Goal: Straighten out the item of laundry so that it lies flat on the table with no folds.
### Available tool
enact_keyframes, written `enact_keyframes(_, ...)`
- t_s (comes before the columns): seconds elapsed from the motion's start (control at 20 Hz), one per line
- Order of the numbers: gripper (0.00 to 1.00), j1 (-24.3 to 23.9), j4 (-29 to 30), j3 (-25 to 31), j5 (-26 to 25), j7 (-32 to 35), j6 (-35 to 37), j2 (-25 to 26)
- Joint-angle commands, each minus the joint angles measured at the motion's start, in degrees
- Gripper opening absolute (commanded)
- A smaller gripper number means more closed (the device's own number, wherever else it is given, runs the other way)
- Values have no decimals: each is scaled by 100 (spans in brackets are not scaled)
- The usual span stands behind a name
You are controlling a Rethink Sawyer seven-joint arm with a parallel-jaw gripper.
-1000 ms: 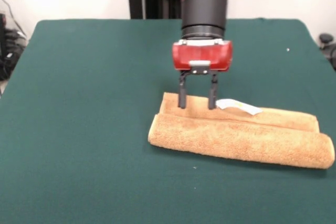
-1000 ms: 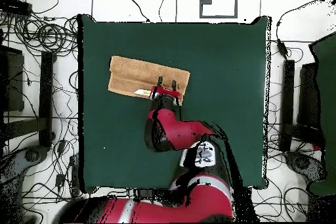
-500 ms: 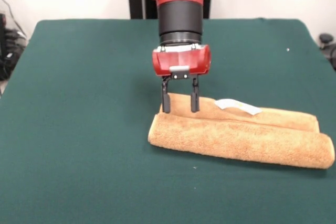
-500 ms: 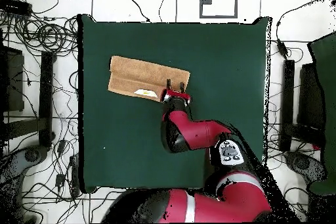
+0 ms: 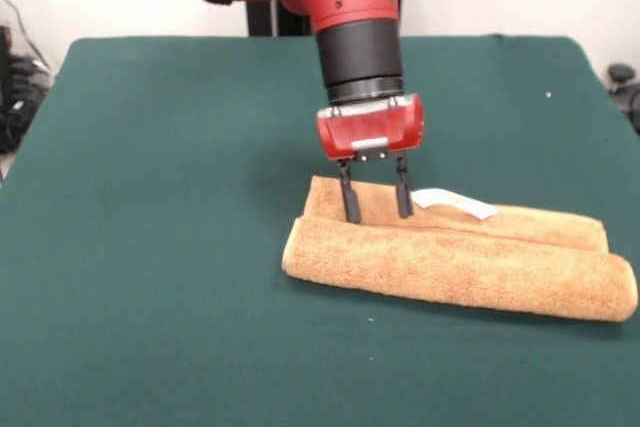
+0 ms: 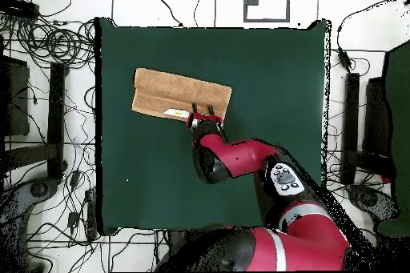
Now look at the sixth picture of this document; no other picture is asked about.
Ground tan terry towel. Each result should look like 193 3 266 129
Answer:
131 67 233 122

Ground dark green table cloth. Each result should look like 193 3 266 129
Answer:
94 17 332 236

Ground black power adapter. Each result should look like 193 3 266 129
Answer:
66 211 80 231
69 170 82 189
337 46 353 72

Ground black power strip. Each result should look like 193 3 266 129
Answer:
0 0 40 20
84 189 98 240

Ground black box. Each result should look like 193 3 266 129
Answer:
363 75 393 159
0 54 30 137

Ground dark grey stand base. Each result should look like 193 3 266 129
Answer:
347 183 401 223
0 177 60 232

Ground black cable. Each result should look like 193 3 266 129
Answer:
147 0 184 28

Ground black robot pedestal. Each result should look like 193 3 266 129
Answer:
167 229 193 251

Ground black stand leg frame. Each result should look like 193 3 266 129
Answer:
340 72 400 186
0 62 68 180

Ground coiled black cables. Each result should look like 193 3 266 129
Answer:
15 18 97 66

